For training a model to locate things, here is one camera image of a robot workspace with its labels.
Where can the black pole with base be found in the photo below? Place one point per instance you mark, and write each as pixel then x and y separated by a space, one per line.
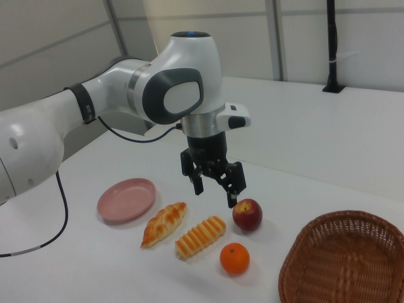
pixel 331 47

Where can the orange toy mandarin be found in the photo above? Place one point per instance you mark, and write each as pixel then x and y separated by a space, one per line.
pixel 235 259

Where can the striped toy bread roll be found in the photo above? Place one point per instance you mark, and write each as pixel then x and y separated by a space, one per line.
pixel 199 236

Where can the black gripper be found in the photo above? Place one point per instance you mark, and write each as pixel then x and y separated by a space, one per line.
pixel 206 151

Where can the braided golden toy bread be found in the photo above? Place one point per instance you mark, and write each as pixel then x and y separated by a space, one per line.
pixel 164 224

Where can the pink plate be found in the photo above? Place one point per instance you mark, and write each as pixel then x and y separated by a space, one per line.
pixel 126 202

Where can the red toy apple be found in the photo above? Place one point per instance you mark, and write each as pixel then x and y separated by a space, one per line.
pixel 247 217

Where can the grey partition post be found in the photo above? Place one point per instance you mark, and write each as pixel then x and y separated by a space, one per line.
pixel 279 38
pixel 115 25

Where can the brown woven basket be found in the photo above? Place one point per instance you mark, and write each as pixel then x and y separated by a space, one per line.
pixel 315 252

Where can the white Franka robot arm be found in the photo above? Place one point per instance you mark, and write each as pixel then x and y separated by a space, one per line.
pixel 189 63

